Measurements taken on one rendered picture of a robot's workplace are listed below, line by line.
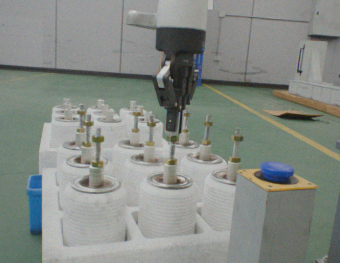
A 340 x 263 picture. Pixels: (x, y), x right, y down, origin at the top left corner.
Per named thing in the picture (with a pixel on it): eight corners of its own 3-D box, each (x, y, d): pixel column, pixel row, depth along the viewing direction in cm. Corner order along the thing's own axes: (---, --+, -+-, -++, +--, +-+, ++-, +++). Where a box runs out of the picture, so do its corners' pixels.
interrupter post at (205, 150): (207, 158, 75) (208, 143, 75) (212, 162, 73) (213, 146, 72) (196, 158, 75) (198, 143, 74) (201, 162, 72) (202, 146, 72)
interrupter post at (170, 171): (179, 183, 59) (181, 164, 58) (170, 186, 57) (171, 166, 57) (168, 179, 61) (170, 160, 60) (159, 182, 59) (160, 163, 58)
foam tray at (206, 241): (191, 225, 99) (197, 163, 96) (277, 325, 63) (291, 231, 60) (42, 239, 86) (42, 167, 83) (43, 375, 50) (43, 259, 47)
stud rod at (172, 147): (174, 173, 59) (178, 128, 57) (169, 174, 58) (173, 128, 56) (171, 171, 59) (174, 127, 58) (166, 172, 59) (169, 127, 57)
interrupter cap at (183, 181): (201, 184, 59) (202, 180, 59) (171, 195, 54) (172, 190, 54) (167, 172, 64) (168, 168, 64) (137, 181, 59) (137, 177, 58)
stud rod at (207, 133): (201, 151, 73) (205, 115, 72) (203, 150, 74) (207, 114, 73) (206, 152, 73) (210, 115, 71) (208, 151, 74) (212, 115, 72)
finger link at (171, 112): (171, 97, 56) (167, 129, 57) (162, 98, 53) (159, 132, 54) (179, 98, 56) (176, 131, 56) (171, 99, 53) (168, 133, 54)
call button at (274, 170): (279, 175, 47) (281, 159, 47) (299, 186, 43) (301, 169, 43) (252, 176, 46) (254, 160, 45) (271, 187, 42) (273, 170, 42)
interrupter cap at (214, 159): (213, 154, 79) (213, 152, 78) (229, 165, 72) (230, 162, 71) (180, 155, 76) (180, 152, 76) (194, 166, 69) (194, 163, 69)
